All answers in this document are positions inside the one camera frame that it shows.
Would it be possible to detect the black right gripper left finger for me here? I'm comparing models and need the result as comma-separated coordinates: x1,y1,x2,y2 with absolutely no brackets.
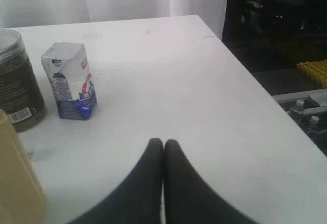
71,138,164,223

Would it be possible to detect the clear water bottle far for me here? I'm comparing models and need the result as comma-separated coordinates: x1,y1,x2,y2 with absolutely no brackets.
305,115,320,136

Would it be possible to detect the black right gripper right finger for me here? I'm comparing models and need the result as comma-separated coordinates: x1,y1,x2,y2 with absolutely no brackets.
163,139,252,223

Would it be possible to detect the yellow millet plastic bottle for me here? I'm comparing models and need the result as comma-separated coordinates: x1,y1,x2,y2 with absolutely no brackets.
1,111,46,223

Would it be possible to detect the clear water bottle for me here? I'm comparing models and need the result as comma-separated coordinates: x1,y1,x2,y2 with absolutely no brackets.
305,115,320,136
288,99,305,121

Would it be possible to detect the clear water bottle near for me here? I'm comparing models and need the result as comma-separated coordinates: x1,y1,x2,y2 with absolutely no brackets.
288,99,305,121

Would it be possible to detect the yellow mesh mat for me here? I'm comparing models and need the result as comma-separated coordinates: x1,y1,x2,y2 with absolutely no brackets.
297,59,327,88

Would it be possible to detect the dark brown pull-tab can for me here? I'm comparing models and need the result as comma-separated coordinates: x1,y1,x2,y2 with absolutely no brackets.
1,29,46,133

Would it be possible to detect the white blue milk carton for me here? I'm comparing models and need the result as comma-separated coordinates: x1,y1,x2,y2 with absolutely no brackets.
41,42,97,120

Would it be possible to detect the white curtain backdrop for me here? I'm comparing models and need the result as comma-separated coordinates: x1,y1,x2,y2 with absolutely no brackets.
1,0,227,37

